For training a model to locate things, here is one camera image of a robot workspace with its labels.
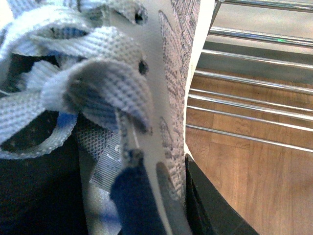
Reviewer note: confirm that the black metal shoe rack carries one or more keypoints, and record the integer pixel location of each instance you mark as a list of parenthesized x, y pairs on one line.
[(254, 82)]

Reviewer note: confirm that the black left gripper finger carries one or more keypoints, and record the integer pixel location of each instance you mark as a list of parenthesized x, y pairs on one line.
[(208, 213)]

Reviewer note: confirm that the grey knit sneaker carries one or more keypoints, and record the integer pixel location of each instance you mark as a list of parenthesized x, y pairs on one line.
[(92, 115)]

